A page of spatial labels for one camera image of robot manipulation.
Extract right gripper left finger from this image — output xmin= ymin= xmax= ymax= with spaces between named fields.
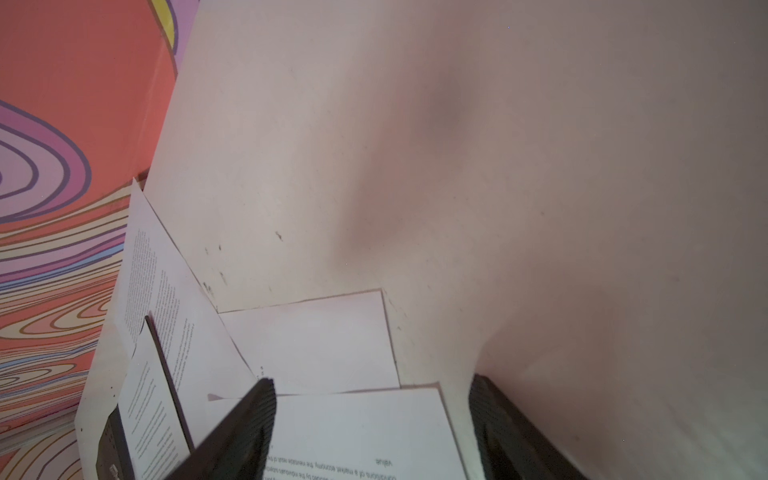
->
xmin=168 ymin=378 xmax=277 ymax=480

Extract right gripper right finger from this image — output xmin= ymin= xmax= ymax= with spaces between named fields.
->
xmin=468 ymin=374 xmax=586 ymax=480

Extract printed paper sheet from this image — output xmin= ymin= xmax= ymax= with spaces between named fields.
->
xmin=118 ymin=325 xmax=190 ymax=479
xmin=111 ymin=183 xmax=256 ymax=445
xmin=221 ymin=290 xmax=400 ymax=395
xmin=206 ymin=383 xmax=469 ymax=480

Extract orange black file folder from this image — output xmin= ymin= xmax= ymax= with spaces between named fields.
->
xmin=95 ymin=311 xmax=196 ymax=480

